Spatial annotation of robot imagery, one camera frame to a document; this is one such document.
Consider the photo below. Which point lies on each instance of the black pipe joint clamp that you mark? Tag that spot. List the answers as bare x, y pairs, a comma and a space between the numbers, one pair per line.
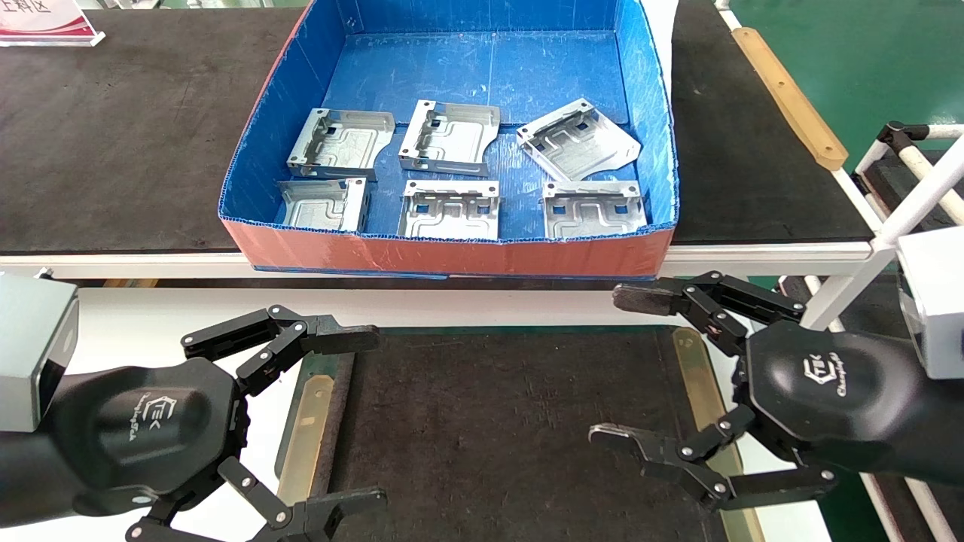
900, 137

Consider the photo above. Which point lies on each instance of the large black table mat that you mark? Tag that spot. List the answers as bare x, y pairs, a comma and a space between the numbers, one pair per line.
753, 150

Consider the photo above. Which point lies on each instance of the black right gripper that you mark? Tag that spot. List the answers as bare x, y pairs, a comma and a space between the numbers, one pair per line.
828, 391

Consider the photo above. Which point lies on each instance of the white table edge rail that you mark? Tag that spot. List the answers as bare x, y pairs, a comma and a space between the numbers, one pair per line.
113, 265

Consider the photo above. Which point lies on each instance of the tan strip beside small mat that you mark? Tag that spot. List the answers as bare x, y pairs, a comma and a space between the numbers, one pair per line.
305, 436
694, 369

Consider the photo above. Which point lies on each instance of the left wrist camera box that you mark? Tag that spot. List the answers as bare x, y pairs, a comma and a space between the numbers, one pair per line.
30, 346

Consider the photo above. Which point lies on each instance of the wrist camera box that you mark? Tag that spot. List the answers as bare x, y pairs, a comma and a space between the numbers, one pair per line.
938, 301
30, 346

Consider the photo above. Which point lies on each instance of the long tan edge strip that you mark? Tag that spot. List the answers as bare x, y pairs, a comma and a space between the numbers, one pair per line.
791, 98

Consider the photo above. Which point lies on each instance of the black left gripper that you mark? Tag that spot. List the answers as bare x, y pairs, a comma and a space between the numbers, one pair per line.
143, 429

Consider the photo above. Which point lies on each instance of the black side cart pad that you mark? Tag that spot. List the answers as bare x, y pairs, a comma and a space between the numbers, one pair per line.
892, 192

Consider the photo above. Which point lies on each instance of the silver stamped metal bracket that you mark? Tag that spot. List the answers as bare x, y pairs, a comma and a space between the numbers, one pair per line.
580, 147
591, 214
320, 207
448, 214
452, 139
346, 143

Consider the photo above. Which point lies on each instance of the red white sign board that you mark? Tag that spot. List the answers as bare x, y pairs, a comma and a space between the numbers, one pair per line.
45, 19

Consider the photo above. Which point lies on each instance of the small black work mat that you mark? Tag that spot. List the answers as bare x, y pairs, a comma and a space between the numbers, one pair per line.
489, 436

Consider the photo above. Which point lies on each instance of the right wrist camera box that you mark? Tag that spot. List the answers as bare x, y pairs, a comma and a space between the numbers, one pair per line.
938, 301

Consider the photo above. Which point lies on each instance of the blue corrugated plastic box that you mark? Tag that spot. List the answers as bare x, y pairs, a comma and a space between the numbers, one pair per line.
482, 75

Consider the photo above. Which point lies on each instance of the white pipe frame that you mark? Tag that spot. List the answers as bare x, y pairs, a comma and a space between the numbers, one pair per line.
926, 187

